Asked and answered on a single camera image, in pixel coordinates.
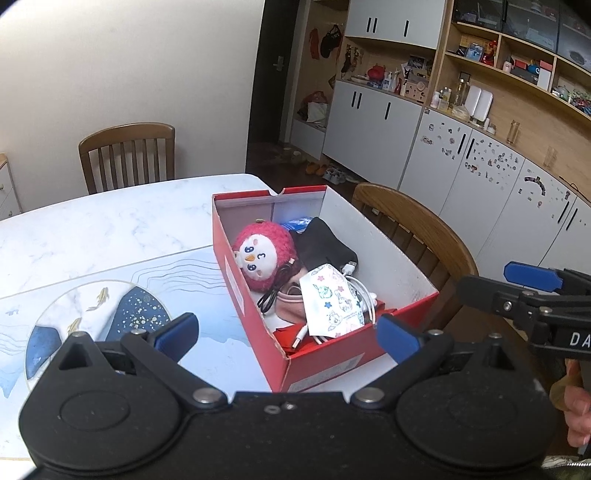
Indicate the white sideboard with drawers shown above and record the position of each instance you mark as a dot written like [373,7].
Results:
[9,194]

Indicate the red hanging ornament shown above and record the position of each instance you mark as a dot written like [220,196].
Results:
[314,44]

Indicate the red round ornament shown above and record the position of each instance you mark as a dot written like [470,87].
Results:
[377,72]

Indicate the pink fleece cloth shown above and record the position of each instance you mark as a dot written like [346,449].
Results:
[291,309]

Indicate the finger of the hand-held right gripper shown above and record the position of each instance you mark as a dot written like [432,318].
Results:
[485,293]
[531,276]

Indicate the white upper cabinet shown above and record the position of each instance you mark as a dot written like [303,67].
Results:
[392,23]

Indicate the white cardboard box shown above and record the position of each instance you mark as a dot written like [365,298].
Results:
[249,295]

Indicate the printed face mask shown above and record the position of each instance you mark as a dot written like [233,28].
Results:
[328,304]

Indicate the wooden chair with black seat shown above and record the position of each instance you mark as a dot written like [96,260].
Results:
[415,203]

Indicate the wooden slat-back chair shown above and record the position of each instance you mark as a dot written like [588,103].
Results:
[124,134]

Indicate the dark door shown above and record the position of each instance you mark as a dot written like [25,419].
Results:
[272,92]

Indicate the red bag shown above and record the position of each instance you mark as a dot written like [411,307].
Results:
[316,98]

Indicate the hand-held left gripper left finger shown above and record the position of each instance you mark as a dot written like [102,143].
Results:
[178,330]

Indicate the open white shelf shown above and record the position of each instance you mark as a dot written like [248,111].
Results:
[309,134]

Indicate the wooden wall shelf unit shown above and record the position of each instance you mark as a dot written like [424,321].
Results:
[521,115]

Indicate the pink plush toy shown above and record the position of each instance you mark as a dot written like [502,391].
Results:
[272,240]

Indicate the white bag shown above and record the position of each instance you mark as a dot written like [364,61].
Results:
[318,113]

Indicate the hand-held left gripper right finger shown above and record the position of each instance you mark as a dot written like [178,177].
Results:
[397,339]

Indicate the yellow slippers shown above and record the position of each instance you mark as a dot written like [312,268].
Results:
[316,168]

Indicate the black cap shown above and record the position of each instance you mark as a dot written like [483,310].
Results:
[332,39]

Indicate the person's right hand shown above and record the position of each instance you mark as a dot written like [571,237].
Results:
[581,410]

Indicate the clear drinking glass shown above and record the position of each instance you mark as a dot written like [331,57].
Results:
[513,131]

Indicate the pair of small shoes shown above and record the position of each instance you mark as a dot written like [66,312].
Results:
[339,175]

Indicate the blue white tissue pack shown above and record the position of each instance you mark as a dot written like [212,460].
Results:
[295,225]

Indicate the black cloth pouch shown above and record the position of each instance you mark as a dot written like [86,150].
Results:
[323,244]

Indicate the red satin cloth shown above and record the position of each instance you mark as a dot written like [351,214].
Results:
[284,339]

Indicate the white cabinets with stickers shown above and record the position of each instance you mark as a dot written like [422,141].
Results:
[498,194]

